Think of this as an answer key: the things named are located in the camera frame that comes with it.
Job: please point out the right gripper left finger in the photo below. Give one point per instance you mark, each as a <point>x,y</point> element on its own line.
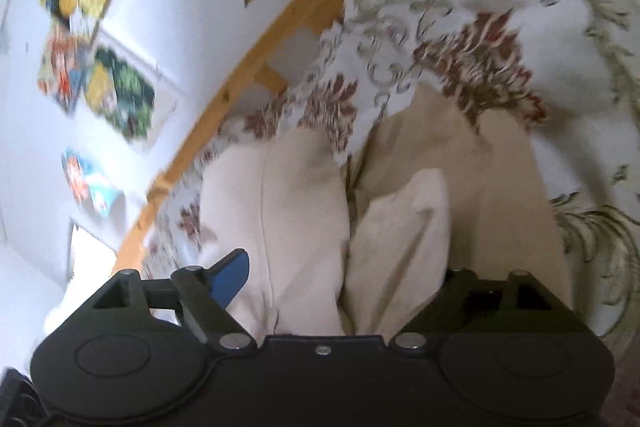
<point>205,295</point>

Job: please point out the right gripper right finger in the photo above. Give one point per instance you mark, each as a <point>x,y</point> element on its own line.
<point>440,318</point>

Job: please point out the green hexagon wall poster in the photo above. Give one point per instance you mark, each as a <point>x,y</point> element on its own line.
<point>119,93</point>

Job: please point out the wooden bed frame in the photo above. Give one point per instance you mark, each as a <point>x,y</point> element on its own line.
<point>252,69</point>

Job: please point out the beige large garment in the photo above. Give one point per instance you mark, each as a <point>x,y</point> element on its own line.
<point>361,249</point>

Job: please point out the orange red wall poster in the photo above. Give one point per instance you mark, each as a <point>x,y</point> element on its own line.
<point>61,76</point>

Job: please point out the blue red wall poster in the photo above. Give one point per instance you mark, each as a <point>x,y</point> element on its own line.
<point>87,181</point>

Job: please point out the floral white bed cover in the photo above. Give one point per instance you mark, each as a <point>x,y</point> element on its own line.
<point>514,100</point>

